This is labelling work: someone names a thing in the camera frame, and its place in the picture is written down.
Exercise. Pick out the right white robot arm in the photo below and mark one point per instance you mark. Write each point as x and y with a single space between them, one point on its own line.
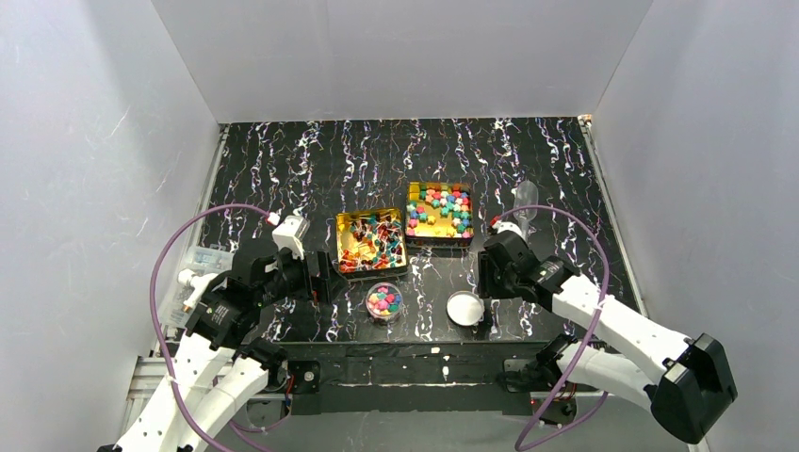
685 383

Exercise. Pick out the white round jar lid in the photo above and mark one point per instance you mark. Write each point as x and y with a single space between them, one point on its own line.
465 309

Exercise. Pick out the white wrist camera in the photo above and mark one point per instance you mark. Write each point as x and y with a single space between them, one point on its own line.
288 233
499 225

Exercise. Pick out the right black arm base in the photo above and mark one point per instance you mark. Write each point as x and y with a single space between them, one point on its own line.
522 376

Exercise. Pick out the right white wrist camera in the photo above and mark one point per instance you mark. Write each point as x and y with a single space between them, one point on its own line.
499 225

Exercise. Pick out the clear plastic box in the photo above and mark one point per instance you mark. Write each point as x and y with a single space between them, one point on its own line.
199 266

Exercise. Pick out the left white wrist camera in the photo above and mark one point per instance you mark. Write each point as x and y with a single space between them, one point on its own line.
288 233

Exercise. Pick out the translucent plastic scoop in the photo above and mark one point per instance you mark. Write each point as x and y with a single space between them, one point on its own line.
525 195

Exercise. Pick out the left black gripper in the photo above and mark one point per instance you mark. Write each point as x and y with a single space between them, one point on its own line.
315 274

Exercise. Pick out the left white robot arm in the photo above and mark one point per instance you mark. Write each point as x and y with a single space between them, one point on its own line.
216 370

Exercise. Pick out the tin tray of lollipops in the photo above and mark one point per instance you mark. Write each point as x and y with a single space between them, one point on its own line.
370 244

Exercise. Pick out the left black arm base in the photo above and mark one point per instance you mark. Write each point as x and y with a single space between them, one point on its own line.
299 377

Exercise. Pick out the clear plastic jar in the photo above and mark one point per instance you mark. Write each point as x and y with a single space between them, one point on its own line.
384 303

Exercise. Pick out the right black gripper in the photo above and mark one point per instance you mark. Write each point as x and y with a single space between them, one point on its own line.
489 274

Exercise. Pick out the star candies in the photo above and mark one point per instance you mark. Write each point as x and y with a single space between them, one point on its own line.
384 302

